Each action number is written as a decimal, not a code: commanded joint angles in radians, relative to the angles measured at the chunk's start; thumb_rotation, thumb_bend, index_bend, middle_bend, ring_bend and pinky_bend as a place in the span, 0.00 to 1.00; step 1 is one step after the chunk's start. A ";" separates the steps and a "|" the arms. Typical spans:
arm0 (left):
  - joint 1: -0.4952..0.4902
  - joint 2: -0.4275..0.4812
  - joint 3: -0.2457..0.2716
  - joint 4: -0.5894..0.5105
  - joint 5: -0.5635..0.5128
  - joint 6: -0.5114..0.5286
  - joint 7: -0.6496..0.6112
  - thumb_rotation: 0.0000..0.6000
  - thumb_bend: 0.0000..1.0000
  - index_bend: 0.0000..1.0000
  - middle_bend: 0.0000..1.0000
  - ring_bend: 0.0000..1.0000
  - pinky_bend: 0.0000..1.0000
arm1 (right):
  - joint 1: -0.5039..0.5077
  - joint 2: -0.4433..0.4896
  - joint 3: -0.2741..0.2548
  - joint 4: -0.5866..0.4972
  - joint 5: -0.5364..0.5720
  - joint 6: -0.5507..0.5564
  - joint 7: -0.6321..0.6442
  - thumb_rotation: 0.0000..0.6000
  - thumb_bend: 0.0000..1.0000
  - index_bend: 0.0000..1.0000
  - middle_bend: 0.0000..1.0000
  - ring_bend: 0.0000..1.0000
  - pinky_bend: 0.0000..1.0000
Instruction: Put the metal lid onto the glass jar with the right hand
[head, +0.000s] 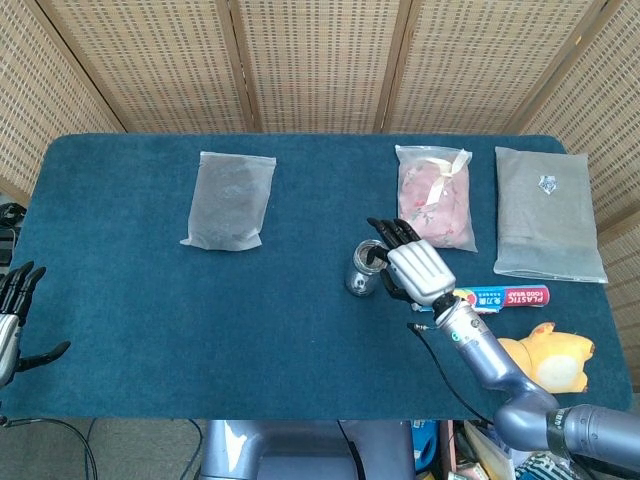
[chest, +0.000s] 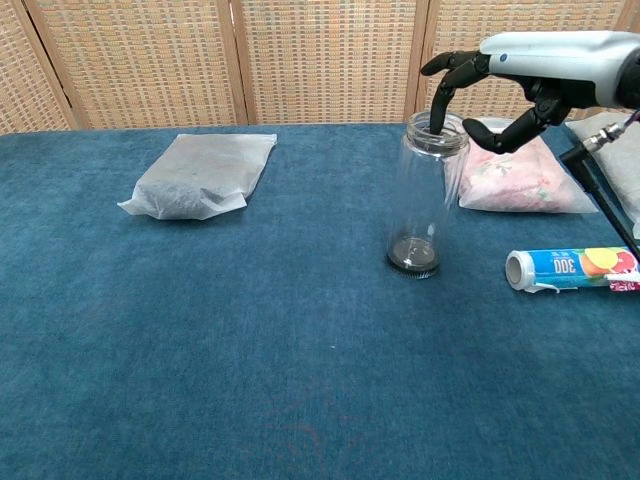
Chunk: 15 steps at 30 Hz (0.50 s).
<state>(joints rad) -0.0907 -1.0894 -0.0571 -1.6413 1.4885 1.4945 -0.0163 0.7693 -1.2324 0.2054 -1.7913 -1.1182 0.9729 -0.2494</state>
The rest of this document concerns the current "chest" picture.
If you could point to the grey fabric bag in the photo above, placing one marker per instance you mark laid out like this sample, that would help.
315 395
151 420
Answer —
622 165

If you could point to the white bag with pink contents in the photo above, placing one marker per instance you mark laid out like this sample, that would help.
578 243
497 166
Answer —
515 180

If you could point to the clear glass bottle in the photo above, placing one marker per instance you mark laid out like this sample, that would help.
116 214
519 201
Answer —
425 200

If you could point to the blue velvet tablecloth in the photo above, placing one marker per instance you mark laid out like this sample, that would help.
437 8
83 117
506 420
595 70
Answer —
250 325

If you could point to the blue plastic wrap roll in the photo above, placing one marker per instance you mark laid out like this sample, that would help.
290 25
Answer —
560 265

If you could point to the white bag with dark contents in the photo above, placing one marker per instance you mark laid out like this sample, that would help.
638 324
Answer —
200 175

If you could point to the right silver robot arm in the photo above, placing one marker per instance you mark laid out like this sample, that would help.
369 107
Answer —
632 70

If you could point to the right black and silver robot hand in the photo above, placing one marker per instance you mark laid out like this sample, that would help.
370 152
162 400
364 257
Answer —
550 60

